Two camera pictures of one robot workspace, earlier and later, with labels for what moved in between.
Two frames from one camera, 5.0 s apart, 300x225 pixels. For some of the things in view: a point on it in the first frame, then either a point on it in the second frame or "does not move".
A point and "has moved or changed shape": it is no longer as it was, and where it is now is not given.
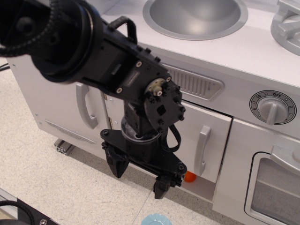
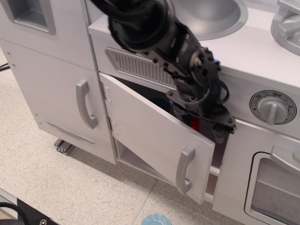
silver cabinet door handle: x=199 y=163 -> x=183 y=184
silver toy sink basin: x=195 y=19 does not move
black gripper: x=152 y=155 -> x=181 y=108
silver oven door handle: x=288 y=157 does not move
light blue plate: x=155 y=219 does not move
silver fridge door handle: x=82 y=90 does not move
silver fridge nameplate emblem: x=69 y=133 does not move
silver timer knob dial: x=273 y=107 does not move
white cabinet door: x=204 y=133 has moved or changed shape
